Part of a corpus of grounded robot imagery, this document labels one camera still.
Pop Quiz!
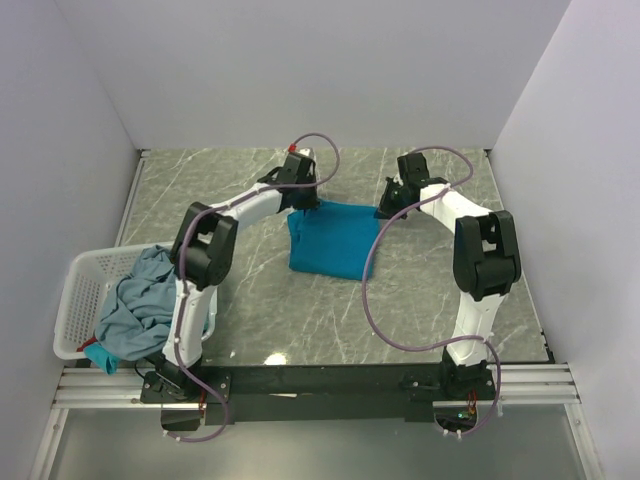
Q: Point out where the teal blue t shirt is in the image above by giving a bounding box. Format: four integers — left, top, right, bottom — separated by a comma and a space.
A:
287, 200, 379, 280

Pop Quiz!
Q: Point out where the teal t shirt in basket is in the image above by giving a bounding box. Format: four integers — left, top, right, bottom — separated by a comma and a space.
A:
83, 343, 120, 375

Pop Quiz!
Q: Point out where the grey blue t shirt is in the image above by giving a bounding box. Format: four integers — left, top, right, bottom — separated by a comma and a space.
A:
95, 245, 176, 361

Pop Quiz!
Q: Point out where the white plastic laundry basket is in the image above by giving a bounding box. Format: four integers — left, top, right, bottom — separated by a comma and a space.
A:
51, 240, 219, 361

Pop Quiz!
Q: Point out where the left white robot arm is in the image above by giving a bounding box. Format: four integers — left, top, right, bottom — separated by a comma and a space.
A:
152, 149, 319, 402

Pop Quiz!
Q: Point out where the black base beam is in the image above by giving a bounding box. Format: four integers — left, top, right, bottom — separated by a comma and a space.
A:
140, 363, 497, 431

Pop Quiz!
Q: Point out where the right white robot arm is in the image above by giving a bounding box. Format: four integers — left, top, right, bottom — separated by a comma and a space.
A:
375, 149, 522, 399

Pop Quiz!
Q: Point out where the red garment in basket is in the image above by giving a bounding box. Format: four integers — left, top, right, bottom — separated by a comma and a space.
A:
76, 337, 97, 352

